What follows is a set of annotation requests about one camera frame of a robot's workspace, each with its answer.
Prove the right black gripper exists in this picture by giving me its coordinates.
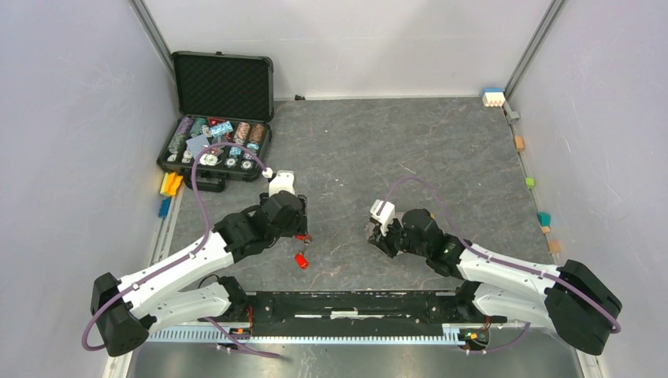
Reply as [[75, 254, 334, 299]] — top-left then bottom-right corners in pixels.
[[367, 215, 429, 258]]

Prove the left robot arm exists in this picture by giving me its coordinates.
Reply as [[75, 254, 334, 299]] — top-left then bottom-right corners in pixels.
[[91, 191, 307, 357]]

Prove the orange wooden cube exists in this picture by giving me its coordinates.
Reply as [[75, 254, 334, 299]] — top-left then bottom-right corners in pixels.
[[514, 135, 525, 153]]

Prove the tan wooden cube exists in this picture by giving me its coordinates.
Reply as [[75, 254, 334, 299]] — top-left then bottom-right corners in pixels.
[[548, 239, 562, 255]]

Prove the yellow orange toy block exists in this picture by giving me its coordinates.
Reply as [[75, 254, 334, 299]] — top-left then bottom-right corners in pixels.
[[159, 172, 183, 197]]

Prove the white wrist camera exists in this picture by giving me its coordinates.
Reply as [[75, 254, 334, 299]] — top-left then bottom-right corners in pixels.
[[262, 167, 296, 197], [370, 199, 396, 236]]

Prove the grey block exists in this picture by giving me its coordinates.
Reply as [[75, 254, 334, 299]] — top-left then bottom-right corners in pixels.
[[503, 102, 521, 125]]

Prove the black poker chip case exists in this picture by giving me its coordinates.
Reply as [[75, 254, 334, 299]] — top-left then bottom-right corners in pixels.
[[157, 51, 274, 192]]

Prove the white blue toy block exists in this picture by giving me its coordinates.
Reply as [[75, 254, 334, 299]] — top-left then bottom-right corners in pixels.
[[481, 87, 506, 107]]

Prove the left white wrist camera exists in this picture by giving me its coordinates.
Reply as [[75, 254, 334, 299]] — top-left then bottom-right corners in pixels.
[[262, 167, 296, 197]]

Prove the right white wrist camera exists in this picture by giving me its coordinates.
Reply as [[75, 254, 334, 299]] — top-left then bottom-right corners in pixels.
[[370, 199, 396, 236]]

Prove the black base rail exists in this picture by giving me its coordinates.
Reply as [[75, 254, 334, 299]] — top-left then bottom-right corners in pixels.
[[215, 291, 507, 337]]

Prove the teal cube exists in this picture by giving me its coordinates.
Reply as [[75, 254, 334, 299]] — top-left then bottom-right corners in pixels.
[[536, 211, 551, 227]]

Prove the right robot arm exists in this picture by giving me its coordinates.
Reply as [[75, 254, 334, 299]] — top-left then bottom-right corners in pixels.
[[368, 200, 622, 356]]

